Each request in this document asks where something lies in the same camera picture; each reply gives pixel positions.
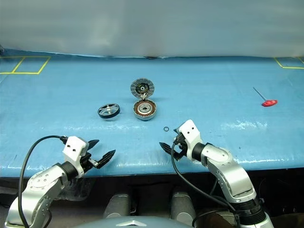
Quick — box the red T-handle hex key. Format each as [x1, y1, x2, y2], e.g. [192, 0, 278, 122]
[252, 87, 278, 107]

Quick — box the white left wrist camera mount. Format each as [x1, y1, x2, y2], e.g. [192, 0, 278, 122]
[62, 136, 89, 178]

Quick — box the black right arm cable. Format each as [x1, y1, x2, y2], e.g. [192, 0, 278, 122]
[171, 139, 241, 228]

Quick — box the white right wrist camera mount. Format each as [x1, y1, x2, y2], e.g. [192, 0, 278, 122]
[177, 119, 204, 162]

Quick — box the grey robot torso with emblem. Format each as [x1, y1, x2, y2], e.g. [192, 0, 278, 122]
[76, 215, 193, 228]

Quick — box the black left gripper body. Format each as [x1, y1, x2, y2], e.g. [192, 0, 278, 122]
[79, 152, 99, 172]

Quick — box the blue table cover sheet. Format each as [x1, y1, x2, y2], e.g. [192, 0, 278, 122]
[0, 48, 304, 178]

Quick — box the grey rounded robot leg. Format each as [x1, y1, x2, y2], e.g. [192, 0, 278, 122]
[103, 192, 131, 219]
[170, 187, 197, 226]

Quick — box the motor stator with copper windings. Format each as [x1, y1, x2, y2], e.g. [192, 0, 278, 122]
[133, 99, 159, 121]

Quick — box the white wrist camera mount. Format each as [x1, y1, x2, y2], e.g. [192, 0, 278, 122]
[62, 136, 89, 178]
[177, 119, 204, 162]

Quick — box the white plastic backdrop sheet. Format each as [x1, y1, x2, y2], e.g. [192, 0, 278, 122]
[0, 0, 304, 59]

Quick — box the silver motor rotor disc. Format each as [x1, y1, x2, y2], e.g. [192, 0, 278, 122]
[130, 77, 155, 99]

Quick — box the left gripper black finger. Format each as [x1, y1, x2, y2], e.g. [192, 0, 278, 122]
[87, 139, 100, 151]
[95, 149, 116, 170]

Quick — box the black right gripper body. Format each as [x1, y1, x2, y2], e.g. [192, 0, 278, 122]
[171, 133, 189, 162]

